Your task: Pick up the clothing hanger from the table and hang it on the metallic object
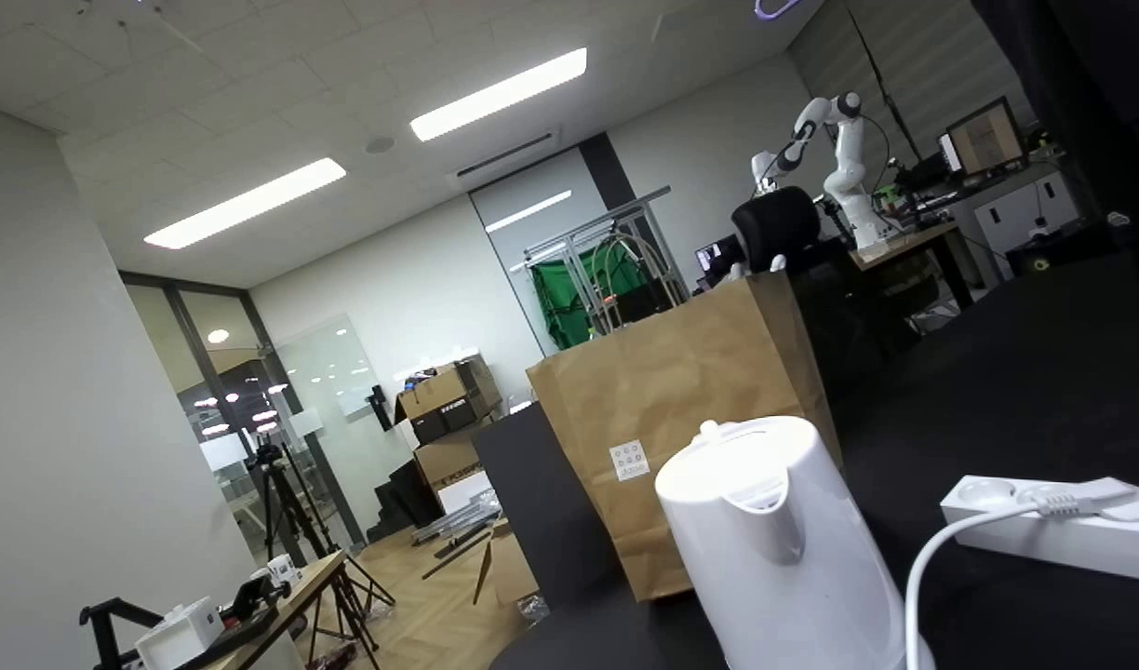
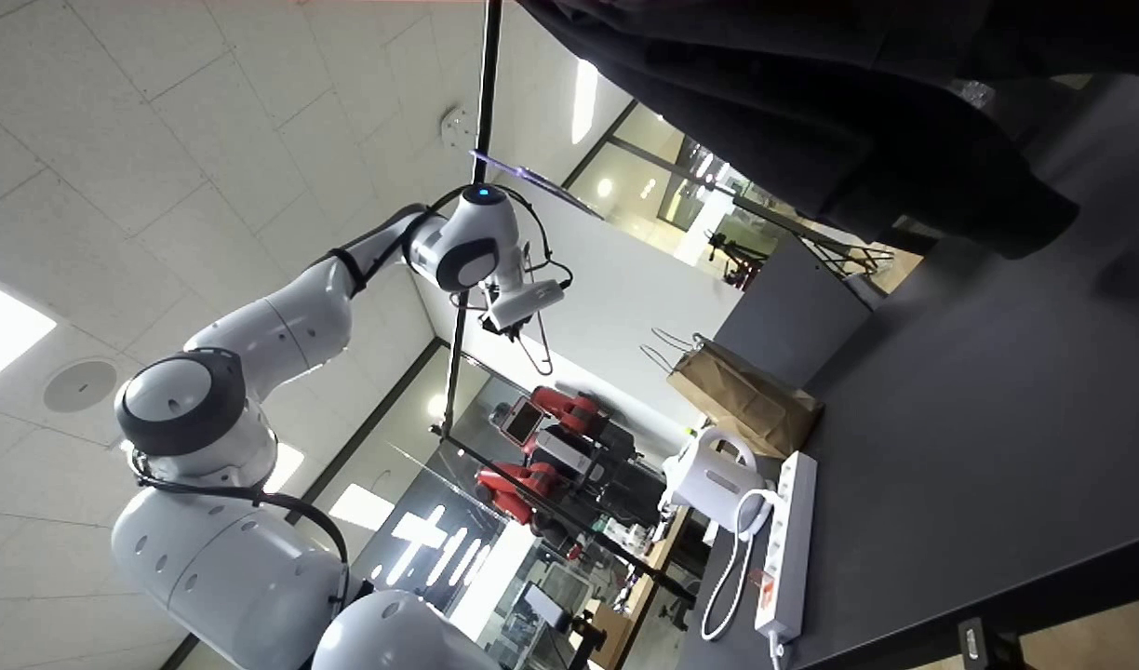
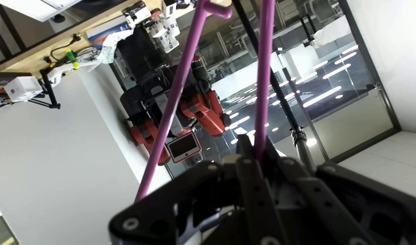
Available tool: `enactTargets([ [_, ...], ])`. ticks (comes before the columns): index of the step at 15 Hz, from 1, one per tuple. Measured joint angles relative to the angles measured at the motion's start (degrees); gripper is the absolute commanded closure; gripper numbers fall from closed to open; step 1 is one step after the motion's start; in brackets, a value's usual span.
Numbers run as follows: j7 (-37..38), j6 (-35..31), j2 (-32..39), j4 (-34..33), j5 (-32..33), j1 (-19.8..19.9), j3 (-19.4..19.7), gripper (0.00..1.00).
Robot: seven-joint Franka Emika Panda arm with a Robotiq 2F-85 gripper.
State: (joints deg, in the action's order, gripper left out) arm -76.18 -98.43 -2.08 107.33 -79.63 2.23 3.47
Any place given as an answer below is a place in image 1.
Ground wooden desk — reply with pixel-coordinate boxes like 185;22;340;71
201;551;344;670

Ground computer monitor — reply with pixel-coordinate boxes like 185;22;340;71
942;96;1022;174

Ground green cloth on rack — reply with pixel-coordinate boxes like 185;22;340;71
527;243;649;351

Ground black office chair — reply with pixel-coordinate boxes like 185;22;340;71
732;186;818;273

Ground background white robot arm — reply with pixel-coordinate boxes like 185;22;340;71
749;92;885;251

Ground white power strip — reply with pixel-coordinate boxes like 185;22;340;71
942;476;1139;582

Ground brown paper bag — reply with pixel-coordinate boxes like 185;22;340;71
527;273;842;603

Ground black camera tripod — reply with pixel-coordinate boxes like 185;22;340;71
246;444;394;609

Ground white power cable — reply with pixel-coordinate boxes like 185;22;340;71
899;476;1139;670

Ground stacked cardboard boxes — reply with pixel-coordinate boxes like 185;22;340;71
397;352;502;489

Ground white electric kettle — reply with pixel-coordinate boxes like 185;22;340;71
654;416;939;670

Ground grey box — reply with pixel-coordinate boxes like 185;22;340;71
474;401;620;605

